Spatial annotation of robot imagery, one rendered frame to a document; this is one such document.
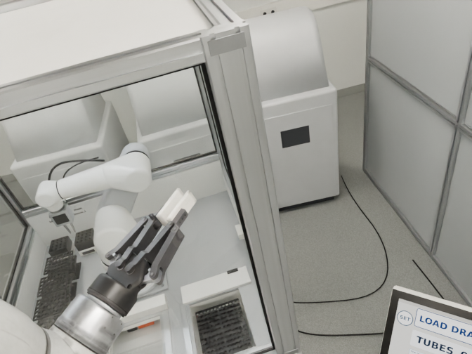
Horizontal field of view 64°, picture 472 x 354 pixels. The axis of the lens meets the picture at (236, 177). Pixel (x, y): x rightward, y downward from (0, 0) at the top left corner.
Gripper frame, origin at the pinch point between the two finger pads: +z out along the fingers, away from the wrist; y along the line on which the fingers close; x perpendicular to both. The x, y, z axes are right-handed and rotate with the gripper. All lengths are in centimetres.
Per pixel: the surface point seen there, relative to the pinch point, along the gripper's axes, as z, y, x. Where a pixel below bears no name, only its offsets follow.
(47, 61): 9.0, -25.2, 26.3
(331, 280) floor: 79, -38, -185
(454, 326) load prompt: 23, 42, -65
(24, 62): 7.6, -30.9, 27.1
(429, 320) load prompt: 22, 36, -65
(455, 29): 159, 18, -56
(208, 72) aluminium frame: 15.6, 6.7, 18.4
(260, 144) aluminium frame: 17.3, 9.6, 1.2
